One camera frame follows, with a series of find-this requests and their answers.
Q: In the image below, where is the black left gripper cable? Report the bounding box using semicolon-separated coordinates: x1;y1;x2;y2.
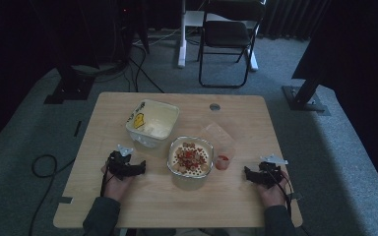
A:
99;163;116;199

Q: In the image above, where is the black folding chair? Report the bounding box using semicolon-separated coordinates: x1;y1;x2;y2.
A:
197;0;268;89

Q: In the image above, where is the person's left hand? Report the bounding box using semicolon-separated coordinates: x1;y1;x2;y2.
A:
100;162;134;203

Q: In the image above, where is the black tape strip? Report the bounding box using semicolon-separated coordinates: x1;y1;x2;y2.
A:
73;120;83;138

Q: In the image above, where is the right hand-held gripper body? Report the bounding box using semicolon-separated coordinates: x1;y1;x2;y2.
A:
257;153;290;190

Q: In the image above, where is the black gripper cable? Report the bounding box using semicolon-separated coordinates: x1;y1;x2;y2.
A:
266;162;293;218
99;163;116;199

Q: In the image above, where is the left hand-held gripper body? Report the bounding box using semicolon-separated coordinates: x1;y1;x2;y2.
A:
106;144;136;181

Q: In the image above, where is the white perforated strainer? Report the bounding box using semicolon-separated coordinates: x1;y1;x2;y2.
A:
170;140;212;175

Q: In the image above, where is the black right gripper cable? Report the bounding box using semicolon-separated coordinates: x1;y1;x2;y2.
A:
266;162;293;218

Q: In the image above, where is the red sauce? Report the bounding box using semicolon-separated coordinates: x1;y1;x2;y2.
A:
215;154;231;171

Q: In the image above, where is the white floor cable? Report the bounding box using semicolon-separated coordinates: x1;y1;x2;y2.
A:
133;27;182;47

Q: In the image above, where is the person's right hand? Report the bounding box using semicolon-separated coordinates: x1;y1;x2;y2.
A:
255;170;292;208

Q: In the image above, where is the black floor cable bundle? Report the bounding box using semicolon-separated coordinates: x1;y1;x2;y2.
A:
93;40;165;94

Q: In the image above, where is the clear plastic cup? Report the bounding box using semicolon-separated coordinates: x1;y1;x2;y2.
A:
200;122;237;171

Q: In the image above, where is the dark curtain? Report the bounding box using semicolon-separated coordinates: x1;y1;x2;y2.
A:
259;0;333;42

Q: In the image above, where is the black stand base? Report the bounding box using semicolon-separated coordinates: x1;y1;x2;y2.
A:
43;63;96;105
281;76;332;117

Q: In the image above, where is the glass bowl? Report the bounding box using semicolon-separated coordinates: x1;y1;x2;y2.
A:
166;135;216;180

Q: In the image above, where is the pile of chopped food pieces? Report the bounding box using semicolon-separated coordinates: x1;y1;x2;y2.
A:
174;142;210;173

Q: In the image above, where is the white square tub yellow label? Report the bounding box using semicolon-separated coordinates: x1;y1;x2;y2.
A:
125;98;181;149

